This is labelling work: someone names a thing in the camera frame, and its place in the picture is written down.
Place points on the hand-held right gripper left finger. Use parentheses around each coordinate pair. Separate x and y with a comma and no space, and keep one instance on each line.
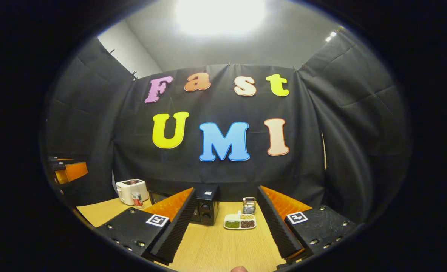
(176,230)

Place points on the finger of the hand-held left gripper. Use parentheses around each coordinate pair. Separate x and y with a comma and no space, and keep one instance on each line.
(59,159)
(74,172)

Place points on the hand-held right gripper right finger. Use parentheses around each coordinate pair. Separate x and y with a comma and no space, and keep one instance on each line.
(274,226)

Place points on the black electric oven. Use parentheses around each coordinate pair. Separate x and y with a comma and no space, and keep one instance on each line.
(206,206)

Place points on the white divided tray of beans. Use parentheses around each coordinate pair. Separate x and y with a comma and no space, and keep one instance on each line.
(240,223)

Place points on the clear bottle with red label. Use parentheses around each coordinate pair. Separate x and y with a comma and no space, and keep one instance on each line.
(136,198)

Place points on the white toaster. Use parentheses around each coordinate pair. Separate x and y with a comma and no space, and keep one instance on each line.
(124,192)

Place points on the black backdrop cloth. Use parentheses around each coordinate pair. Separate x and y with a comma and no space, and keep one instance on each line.
(215,173)

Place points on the small ceiling light panel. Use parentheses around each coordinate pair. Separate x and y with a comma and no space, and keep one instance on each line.
(331,36)

